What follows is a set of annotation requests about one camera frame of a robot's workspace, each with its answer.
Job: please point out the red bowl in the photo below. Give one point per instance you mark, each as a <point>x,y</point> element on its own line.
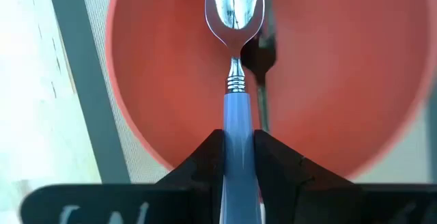
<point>164,80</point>

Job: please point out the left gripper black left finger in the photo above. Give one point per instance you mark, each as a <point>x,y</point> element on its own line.
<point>205,169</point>

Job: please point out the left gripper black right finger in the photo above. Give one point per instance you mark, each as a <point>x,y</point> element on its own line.
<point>280,169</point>

